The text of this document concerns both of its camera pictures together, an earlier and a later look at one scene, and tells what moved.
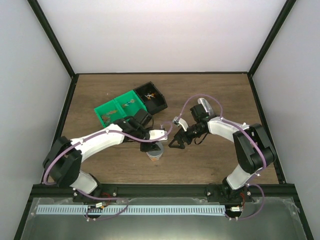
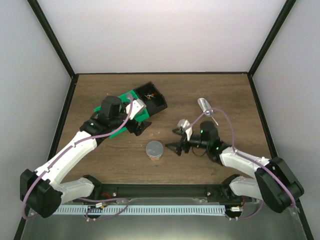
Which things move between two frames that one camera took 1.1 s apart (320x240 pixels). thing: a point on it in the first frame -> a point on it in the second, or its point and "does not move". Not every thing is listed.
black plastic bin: x=152 y=97 does not move
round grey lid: x=156 y=153 does not move
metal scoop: x=206 y=105 does not move
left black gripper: x=149 y=147 -> x=132 y=129
